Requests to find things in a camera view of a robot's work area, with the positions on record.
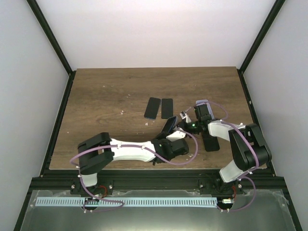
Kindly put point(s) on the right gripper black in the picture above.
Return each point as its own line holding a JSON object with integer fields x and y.
{"x": 183, "y": 125}

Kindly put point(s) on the black phone case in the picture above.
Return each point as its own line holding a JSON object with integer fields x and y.
{"x": 211, "y": 143}

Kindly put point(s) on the lilac phone case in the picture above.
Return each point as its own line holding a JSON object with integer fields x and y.
{"x": 208, "y": 107}

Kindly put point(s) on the phone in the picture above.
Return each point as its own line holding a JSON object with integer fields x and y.
{"x": 166, "y": 108}

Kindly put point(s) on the black phone front table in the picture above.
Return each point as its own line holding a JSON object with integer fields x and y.
{"x": 152, "y": 108}

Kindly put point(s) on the black phone table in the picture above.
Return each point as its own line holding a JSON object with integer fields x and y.
{"x": 169, "y": 126}
{"x": 152, "y": 108}

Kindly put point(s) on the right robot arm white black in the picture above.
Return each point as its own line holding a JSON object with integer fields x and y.
{"x": 248, "y": 146}

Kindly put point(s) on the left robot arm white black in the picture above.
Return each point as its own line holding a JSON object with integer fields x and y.
{"x": 157, "y": 150}

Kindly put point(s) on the metal sheet front panel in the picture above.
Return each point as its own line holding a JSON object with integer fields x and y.
{"x": 262, "y": 210}

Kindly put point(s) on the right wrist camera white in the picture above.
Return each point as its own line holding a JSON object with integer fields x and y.
{"x": 185, "y": 117}

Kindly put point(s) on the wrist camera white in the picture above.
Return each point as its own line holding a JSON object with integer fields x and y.
{"x": 185, "y": 117}
{"x": 176, "y": 135}

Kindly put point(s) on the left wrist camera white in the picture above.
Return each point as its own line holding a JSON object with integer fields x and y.
{"x": 176, "y": 135}

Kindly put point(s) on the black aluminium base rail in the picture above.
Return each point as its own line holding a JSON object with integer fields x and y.
{"x": 206, "y": 181}

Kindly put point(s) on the right black frame post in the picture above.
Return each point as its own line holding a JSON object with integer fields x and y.
{"x": 278, "y": 4}

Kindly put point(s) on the black frame post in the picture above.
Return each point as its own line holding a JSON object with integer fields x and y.
{"x": 35, "y": 8}
{"x": 278, "y": 4}

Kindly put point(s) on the light blue slotted cable duct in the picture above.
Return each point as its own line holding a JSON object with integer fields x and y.
{"x": 129, "y": 202}

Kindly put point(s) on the left black frame post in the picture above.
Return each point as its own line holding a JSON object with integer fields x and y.
{"x": 35, "y": 8}

